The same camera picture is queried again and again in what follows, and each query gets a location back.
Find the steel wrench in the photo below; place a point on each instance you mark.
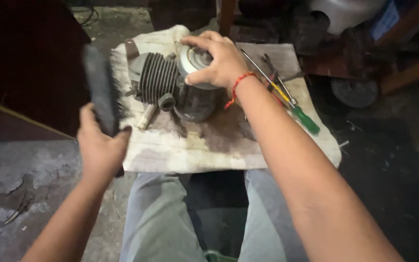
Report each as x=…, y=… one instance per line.
x=278, y=78

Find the dark wooden cabinet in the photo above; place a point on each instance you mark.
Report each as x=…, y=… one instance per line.
x=27, y=65

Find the brown wooden post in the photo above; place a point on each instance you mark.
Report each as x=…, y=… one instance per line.
x=227, y=16

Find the person's right hand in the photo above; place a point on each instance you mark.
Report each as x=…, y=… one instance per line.
x=222, y=60

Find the red thread wristband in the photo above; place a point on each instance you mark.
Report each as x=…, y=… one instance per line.
x=238, y=89

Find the grey cardboard sheet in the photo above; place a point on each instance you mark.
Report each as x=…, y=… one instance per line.
x=278, y=58

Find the green plastic object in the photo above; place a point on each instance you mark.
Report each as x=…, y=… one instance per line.
x=218, y=256

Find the person's grey trousers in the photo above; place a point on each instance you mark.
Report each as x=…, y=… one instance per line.
x=158, y=218

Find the person's left hand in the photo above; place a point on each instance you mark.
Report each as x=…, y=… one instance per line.
x=98, y=147

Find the black bristle brush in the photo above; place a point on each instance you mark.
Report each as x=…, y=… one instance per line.
x=102, y=91

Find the stained white cloth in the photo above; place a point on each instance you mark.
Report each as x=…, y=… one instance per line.
x=216, y=138

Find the small finned engine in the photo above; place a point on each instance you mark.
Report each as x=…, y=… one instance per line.
x=173, y=85

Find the cluttered machine with wheel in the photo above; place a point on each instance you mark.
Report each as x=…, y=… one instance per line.
x=340, y=47

